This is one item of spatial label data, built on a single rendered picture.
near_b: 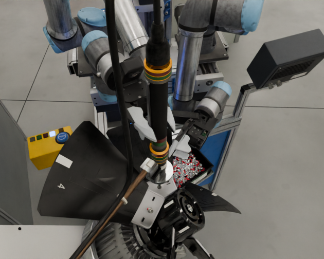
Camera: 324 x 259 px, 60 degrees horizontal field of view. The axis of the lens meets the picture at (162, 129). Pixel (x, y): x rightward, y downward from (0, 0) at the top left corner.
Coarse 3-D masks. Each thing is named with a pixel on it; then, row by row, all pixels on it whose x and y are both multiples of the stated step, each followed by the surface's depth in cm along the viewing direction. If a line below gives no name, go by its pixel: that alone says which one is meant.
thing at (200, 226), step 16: (176, 192) 73; (160, 208) 73; (176, 208) 69; (192, 208) 76; (160, 224) 71; (176, 224) 69; (192, 224) 69; (144, 240) 72; (160, 240) 73; (176, 240) 72
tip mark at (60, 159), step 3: (60, 156) 59; (63, 156) 60; (57, 159) 59; (60, 159) 59; (63, 159) 60; (66, 159) 60; (60, 162) 59; (63, 162) 59; (66, 162) 60; (69, 162) 60; (66, 165) 60; (69, 165) 60
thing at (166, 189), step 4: (172, 180) 81; (148, 184) 82; (152, 184) 81; (156, 184) 81; (164, 184) 81; (168, 184) 81; (172, 184) 81; (152, 188) 81; (156, 188) 81; (164, 188) 80; (168, 188) 80; (172, 188) 80; (176, 188) 80; (156, 192) 80; (160, 192) 80; (164, 192) 79; (168, 192) 79; (164, 196) 79
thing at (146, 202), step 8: (152, 192) 71; (144, 200) 70; (152, 200) 71; (160, 200) 72; (144, 208) 70; (152, 208) 71; (136, 216) 69; (144, 216) 70; (152, 216) 71; (136, 224) 69; (144, 224) 70; (152, 224) 72
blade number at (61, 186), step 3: (57, 180) 58; (60, 180) 58; (57, 183) 58; (60, 183) 58; (63, 183) 59; (66, 183) 59; (57, 186) 58; (60, 186) 58; (63, 186) 58; (66, 186) 59; (57, 189) 58; (60, 189) 58; (63, 189) 58; (66, 189) 59
